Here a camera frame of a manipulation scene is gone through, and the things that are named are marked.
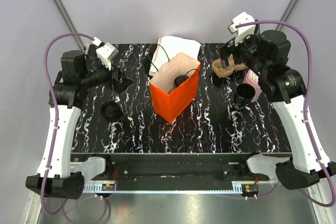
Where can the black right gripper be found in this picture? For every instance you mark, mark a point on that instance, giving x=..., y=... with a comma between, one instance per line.
x=230, y=48

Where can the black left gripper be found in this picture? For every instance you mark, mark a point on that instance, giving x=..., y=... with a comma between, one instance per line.
x=123, y=82

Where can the orange paper bag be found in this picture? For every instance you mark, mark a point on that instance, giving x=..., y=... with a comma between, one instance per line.
x=174, y=86

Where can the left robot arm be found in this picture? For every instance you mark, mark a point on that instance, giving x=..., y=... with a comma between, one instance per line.
x=81, y=71

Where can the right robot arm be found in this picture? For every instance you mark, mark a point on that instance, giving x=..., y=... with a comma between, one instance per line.
x=266, y=54

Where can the pink cup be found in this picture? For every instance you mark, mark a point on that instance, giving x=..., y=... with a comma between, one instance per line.
x=253, y=80

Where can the white folded towel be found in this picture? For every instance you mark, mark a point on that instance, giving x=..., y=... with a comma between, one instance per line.
x=168, y=47

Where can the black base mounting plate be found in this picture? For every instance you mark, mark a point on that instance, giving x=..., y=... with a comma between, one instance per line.
x=178, y=172

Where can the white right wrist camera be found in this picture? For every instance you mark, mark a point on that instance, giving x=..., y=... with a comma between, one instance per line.
x=237, y=26

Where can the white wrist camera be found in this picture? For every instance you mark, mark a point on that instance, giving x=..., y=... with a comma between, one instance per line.
x=237, y=26
x=105, y=52

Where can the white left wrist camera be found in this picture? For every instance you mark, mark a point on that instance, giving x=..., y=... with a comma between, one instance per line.
x=105, y=52

